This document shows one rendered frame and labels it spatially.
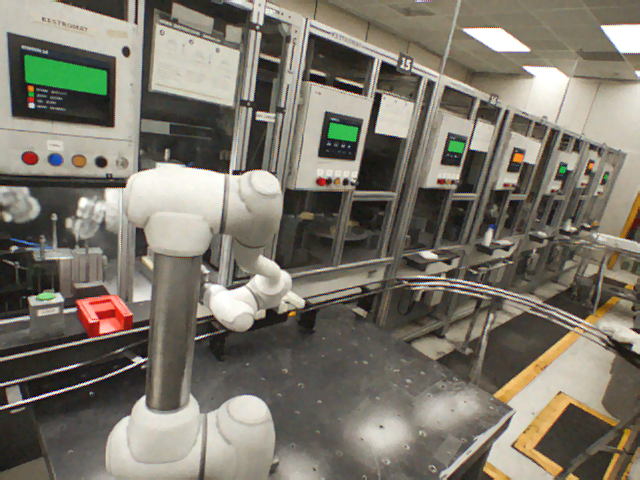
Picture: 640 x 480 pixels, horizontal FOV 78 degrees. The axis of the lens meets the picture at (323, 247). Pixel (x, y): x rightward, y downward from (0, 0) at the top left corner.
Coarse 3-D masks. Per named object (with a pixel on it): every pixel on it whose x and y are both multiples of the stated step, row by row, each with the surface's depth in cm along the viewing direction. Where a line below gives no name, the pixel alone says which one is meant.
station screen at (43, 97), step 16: (32, 48) 101; (80, 64) 109; (96, 64) 111; (32, 96) 104; (48, 96) 106; (64, 96) 109; (80, 96) 111; (96, 96) 114; (64, 112) 110; (80, 112) 113; (96, 112) 115
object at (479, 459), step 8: (32, 416) 127; (40, 440) 118; (488, 448) 167; (480, 456) 148; (48, 464) 111; (472, 464) 144; (480, 464) 168; (48, 472) 112; (464, 472) 174; (472, 472) 171; (480, 472) 172
